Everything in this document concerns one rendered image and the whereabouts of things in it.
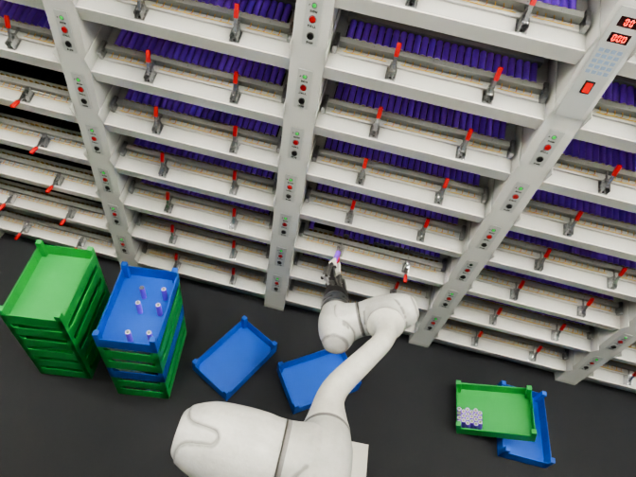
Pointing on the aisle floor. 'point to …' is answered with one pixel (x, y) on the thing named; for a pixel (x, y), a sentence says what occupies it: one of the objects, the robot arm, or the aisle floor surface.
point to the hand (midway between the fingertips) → (334, 267)
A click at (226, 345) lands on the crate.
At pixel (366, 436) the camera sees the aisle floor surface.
